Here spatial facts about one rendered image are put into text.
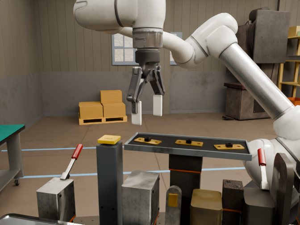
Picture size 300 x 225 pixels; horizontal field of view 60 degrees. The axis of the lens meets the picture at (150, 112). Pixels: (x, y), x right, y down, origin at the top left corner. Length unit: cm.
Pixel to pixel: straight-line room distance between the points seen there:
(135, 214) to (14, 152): 269
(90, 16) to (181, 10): 610
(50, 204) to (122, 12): 57
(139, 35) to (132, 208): 46
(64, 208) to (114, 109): 515
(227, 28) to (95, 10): 65
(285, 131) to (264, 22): 511
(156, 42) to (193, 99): 622
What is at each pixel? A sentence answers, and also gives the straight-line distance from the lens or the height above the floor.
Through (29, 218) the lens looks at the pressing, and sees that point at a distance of 81.
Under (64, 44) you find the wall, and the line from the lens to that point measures 680.
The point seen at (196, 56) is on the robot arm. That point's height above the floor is 143.
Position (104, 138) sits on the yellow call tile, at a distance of 89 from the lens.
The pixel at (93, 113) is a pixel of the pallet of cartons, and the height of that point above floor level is 23.
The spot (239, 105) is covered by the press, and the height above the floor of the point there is 38.
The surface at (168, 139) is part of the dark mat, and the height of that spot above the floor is 116.
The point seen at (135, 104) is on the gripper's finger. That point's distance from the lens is 73.
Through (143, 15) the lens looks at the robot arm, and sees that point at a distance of 76.
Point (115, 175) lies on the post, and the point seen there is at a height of 104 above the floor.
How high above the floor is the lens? 142
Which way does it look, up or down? 12 degrees down
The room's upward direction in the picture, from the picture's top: straight up
